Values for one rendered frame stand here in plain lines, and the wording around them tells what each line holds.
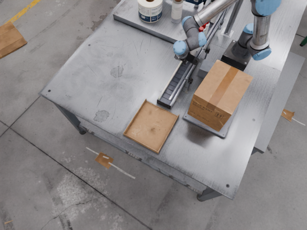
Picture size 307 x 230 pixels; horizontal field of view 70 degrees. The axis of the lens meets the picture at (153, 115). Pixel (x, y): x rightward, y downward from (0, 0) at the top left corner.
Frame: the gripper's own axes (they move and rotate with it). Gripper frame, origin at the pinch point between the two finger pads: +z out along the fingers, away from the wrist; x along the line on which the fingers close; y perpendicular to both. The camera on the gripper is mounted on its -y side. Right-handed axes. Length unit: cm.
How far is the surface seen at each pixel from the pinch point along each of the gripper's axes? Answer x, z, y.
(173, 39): -13.3, 14.6, 20.3
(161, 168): 91, 30, -15
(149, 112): 44.2, -13.9, 7.0
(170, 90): 24.2, -7.3, 1.0
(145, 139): 60, -23, 0
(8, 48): 63, 70, 231
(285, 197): 70, 67, -129
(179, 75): 11.9, -0.6, 0.8
